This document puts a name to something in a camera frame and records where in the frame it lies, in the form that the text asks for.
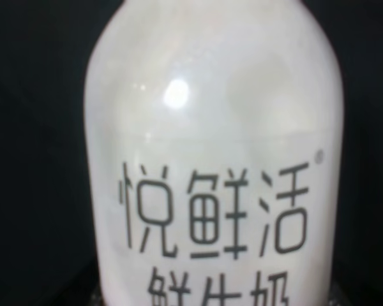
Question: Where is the white milk bottle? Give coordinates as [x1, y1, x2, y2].
[84, 1, 343, 305]

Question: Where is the black table cloth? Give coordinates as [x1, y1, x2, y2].
[0, 1, 383, 305]

